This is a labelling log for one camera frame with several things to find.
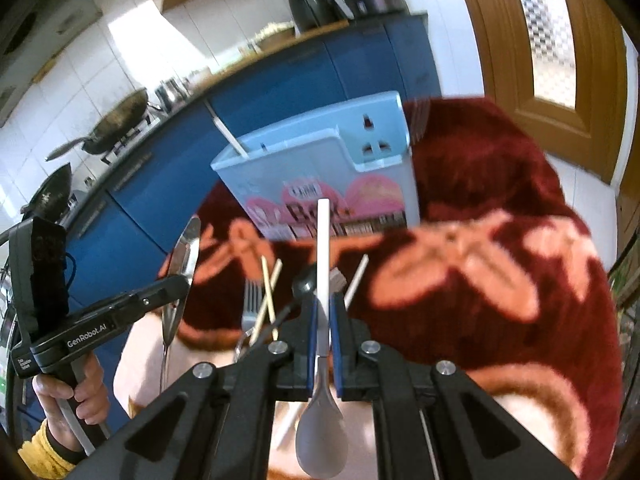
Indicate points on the metal bowl with food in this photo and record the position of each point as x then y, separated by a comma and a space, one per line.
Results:
272, 34

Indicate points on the black spoon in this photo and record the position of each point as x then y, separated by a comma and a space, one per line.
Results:
304, 285

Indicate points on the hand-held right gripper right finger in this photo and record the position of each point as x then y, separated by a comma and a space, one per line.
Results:
336, 340

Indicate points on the red floral blanket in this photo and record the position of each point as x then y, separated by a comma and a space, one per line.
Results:
475, 185

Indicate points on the grey range hood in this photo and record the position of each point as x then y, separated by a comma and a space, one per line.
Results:
50, 15

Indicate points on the metal wok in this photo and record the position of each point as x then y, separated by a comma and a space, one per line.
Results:
117, 120

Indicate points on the black air fryer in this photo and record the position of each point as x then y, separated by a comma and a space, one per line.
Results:
310, 5

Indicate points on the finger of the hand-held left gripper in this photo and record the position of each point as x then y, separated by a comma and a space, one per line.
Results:
167, 290

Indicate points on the wooden door with glass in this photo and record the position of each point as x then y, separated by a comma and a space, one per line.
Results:
505, 35

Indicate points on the blue lower kitchen cabinet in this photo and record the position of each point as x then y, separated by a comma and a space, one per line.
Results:
300, 80

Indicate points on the gas stove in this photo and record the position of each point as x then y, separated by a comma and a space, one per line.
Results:
132, 142

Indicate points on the dark rice cooker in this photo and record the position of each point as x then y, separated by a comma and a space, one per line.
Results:
375, 2

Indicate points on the metal kettle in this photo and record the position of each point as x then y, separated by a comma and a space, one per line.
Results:
170, 91

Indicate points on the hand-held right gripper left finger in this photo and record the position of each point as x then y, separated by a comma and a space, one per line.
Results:
313, 330

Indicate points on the metal fork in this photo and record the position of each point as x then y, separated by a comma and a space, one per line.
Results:
251, 305

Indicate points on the dark wok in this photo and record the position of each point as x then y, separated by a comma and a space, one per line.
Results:
50, 192

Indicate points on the white plastic spoon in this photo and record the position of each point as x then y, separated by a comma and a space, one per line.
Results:
324, 240

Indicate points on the person's left hand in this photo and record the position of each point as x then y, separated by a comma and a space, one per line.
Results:
92, 395

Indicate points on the light blue utensil holder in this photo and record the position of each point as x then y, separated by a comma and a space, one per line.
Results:
310, 165

